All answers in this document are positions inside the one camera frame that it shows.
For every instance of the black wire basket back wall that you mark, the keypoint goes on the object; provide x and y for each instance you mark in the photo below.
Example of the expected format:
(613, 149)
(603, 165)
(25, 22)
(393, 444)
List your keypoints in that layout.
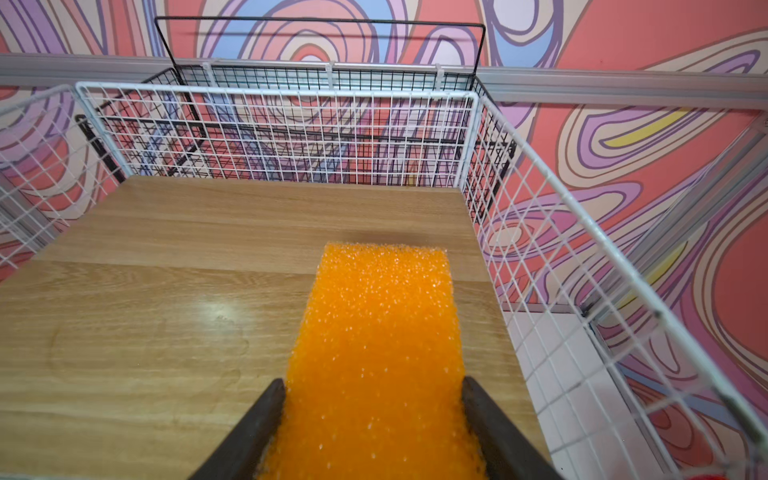
(382, 102)

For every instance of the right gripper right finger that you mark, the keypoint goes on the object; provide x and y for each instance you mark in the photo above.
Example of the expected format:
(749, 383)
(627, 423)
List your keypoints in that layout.
(507, 452)

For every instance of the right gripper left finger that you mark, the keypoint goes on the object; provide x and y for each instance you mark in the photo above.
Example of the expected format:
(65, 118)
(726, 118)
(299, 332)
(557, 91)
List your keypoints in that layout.
(240, 452)

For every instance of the orange sponge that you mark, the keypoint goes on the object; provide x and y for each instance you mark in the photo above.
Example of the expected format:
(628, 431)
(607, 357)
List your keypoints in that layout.
(375, 376)

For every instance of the white wire wooden shelf rack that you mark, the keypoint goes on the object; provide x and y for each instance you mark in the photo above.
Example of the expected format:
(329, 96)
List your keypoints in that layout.
(141, 317)

